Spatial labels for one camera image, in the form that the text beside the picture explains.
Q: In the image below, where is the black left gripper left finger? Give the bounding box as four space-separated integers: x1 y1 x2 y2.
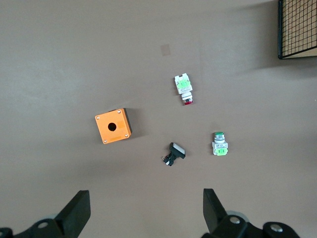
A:
27 190 91 238

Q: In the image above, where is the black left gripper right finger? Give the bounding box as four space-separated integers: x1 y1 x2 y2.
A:
202 188 258 238

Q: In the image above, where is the red push button switch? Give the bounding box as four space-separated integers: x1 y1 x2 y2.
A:
174 73 193 106

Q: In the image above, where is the black rectangular white-faced button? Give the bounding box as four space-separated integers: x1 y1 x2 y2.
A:
160 142 186 167

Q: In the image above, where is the clear tape patch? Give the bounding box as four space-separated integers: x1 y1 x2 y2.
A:
160 44 172 57

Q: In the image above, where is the green push button switch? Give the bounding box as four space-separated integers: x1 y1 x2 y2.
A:
211 132 229 156

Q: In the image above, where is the orange button enclosure box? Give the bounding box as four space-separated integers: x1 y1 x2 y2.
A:
95 108 133 144

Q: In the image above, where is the wooden tray with wire sides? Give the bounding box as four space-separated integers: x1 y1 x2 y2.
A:
277 0 317 60

